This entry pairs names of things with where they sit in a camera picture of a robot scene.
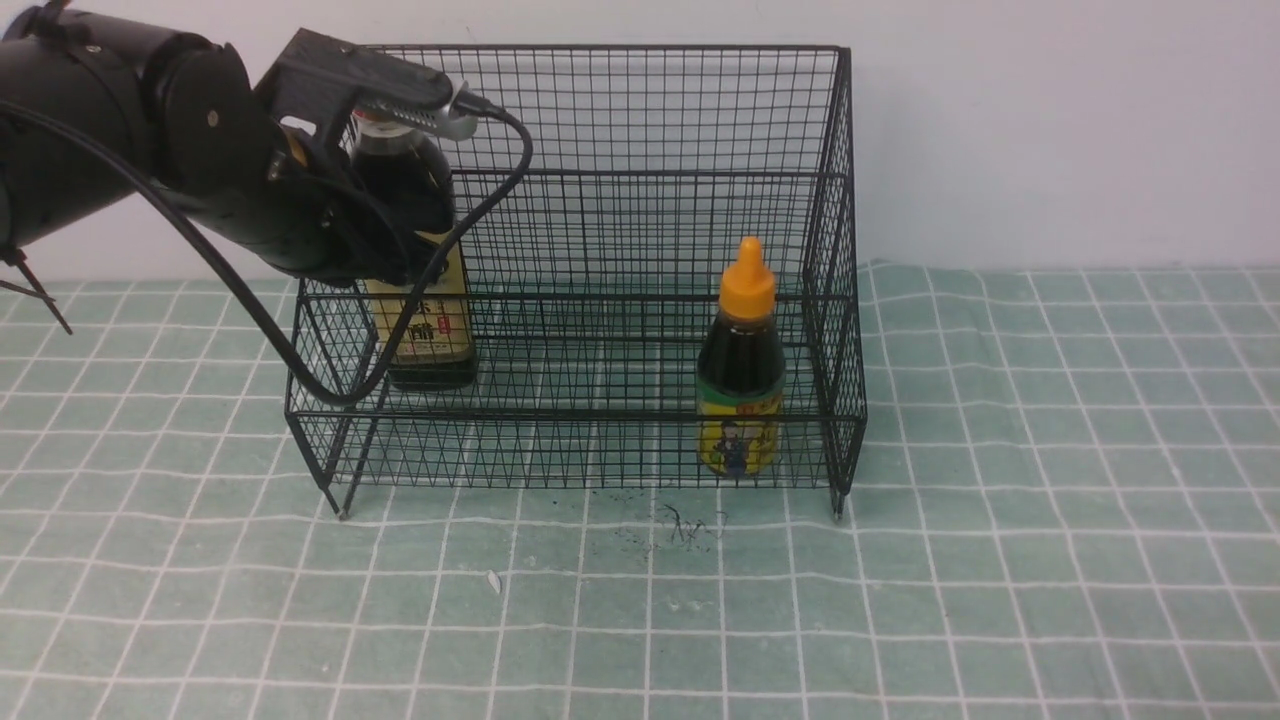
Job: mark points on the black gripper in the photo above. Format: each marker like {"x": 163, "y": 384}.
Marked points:
{"x": 292, "y": 213}

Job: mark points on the large dark vinegar bottle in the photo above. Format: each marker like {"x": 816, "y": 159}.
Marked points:
{"x": 401, "y": 166}

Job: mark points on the small orange-capped sauce bottle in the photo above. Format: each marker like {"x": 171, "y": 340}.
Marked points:
{"x": 741, "y": 370}

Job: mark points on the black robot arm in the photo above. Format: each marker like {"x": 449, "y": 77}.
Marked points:
{"x": 181, "y": 111}

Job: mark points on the green checked tablecloth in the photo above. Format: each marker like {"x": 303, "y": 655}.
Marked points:
{"x": 1066, "y": 508}

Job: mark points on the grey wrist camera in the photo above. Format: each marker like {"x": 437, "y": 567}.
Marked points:
{"x": 322, "y": 81}

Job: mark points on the black wire mesh shelf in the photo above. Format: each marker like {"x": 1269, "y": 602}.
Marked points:
{"x": 592, "y": 286}

